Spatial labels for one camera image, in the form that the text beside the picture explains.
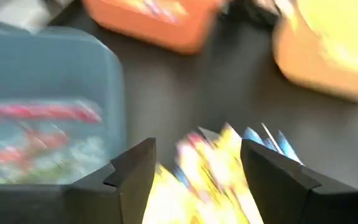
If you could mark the yellow sour candy packet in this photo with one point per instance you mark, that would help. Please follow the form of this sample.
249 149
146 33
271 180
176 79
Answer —
169 202
216 174

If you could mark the orange plastic bin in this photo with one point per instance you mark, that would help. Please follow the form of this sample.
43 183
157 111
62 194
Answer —
151 34

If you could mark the red licorice packet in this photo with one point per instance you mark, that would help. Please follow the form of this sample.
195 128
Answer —
42 112

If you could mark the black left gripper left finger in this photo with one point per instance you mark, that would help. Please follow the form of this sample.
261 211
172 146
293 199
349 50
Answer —
73 205

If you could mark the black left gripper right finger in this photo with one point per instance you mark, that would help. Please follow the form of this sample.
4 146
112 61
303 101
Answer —
306 205

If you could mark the blue-grey plastic bin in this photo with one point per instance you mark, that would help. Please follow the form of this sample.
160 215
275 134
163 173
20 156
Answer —
73 62

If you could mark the yellow plastic bin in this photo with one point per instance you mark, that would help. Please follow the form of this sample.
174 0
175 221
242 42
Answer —
322 68

